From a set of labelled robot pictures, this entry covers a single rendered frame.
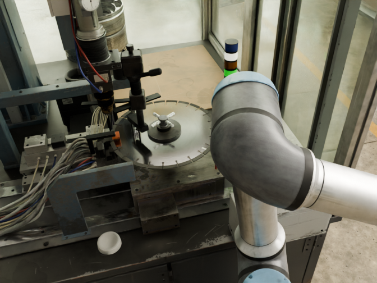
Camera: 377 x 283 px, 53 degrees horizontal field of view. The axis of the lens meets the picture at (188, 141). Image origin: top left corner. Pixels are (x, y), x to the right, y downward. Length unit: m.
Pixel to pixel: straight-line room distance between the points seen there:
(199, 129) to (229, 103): 0.64
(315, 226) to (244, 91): 0.67
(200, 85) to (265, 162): 1.32
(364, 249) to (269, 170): 1.72
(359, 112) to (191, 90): 0.96
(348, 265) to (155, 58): 1.45
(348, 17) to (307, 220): 0.55
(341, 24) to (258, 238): 0.53
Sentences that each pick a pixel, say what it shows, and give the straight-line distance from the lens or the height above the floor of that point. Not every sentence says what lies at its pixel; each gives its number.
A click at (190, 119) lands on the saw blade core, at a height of 0.95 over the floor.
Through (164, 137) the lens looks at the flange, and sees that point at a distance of 1.20.
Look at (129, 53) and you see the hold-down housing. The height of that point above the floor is 1.25.
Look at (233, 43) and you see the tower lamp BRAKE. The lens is 1.29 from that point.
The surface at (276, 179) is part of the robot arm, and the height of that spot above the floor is 1.34.
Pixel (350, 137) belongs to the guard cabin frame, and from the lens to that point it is 1.07.
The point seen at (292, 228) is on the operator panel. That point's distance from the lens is 1.16.
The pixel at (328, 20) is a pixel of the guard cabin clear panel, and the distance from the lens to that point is 1.14.
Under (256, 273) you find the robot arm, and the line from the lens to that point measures 0.86.
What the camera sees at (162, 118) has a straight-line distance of 1.20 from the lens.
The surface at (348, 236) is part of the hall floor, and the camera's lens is 2.25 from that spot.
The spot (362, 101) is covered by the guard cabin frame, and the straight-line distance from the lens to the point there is 1.00.
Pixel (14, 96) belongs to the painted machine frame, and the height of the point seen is 1.04.
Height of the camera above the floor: 1.72
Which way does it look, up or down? 40 degrees down
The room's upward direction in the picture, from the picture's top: 3 degrees counter-clockwise
